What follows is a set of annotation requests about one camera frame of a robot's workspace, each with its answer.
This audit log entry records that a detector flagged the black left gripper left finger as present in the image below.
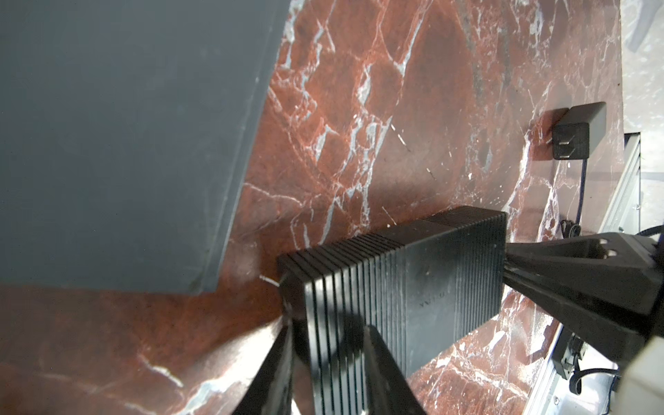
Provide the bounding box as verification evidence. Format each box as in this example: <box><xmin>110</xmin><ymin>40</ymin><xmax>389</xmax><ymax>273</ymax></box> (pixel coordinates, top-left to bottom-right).
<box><xmin>233</xmin><ymin>324</ymin><xmax>294</xmax><ymax>415</ymax></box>

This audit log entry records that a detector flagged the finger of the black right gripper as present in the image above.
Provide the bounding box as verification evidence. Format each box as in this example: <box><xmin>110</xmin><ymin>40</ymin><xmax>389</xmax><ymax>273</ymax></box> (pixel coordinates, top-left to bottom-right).
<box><xmin>506</xmin><ymin>233</ymin><xmax>663</xmax><ymax>316</ymax></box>
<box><xmin>503</xmin><ymin>271</ymin><xmax>648</xmax><ymax>363</ymax></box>

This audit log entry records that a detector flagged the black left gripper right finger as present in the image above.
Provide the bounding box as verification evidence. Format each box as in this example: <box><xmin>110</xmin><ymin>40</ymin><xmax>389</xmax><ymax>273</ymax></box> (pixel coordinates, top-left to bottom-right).
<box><xmin>363</xmin><ymin>325</ymin><xmax>425</xmax><ymax>415</ymax></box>

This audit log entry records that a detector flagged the black ribbed router box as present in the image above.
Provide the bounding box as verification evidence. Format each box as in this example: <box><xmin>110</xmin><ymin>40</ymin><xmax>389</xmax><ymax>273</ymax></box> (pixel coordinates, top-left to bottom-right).
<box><xmin>278</xmin><ymin>206</ymin><xmax>508</xmax><ymax>414</ymax></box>

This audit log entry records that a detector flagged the dark grey network switch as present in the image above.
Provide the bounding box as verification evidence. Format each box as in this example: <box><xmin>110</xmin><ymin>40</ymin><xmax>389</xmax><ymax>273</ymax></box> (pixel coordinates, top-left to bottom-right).
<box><xmin>1</xmin><ymin>1</ymin><xmax>289</xmax><ymax>295</ymax></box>

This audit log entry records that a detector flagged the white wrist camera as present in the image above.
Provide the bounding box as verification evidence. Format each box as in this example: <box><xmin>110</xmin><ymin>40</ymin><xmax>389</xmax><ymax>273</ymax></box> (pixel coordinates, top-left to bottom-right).
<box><xmin>613</xmin><ymin>336</ymin><xmax>664</xmax><ymax>415</ymax></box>

